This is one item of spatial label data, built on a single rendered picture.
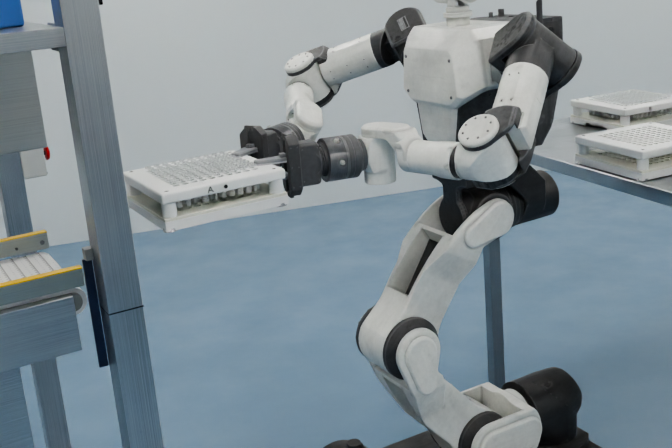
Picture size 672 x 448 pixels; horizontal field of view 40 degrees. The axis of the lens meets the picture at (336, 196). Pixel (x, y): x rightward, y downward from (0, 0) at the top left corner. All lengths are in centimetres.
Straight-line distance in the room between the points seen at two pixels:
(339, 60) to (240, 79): 291
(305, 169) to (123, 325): 47
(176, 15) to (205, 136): 68
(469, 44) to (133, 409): 97
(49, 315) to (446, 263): 87
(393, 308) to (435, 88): 49
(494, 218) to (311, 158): 49
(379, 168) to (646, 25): 434
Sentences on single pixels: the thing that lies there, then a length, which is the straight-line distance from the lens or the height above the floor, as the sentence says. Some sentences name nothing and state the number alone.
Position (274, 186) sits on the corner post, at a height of 102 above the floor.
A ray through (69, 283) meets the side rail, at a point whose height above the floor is 94.
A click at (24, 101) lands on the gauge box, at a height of 122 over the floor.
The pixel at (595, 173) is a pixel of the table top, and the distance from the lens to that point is 234.
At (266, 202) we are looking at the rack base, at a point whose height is 100.
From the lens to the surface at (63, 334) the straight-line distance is 164.
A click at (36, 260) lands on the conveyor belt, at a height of 92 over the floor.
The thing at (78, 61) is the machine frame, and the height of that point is 131.
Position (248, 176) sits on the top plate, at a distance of 170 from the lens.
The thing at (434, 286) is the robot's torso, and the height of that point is 70.
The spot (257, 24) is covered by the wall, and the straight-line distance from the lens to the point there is 513.
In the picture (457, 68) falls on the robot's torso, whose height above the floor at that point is 118.
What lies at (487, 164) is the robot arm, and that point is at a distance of 169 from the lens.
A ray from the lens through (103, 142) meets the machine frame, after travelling 152.
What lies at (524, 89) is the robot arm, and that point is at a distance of 175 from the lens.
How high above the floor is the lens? 145
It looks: 15 degrees down
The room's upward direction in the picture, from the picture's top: 5 degrees counter-clockwise
